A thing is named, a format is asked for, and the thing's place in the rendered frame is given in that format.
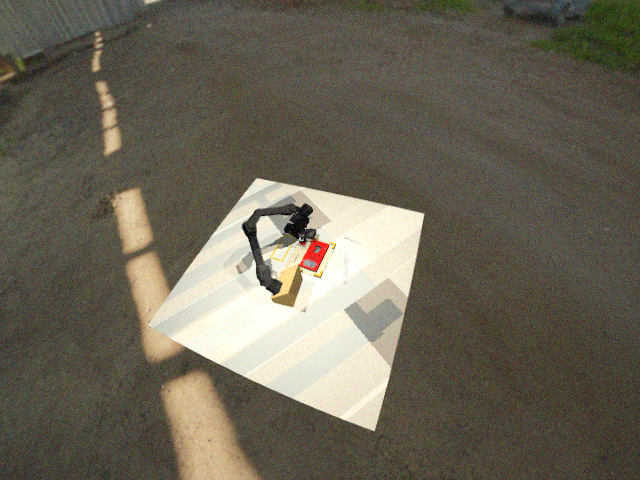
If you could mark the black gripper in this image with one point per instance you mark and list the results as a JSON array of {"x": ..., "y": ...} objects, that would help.
[{"x": 308, "y": 233}]

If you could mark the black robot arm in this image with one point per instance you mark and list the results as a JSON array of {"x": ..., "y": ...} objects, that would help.
[{"x": 249, "y": 228}]

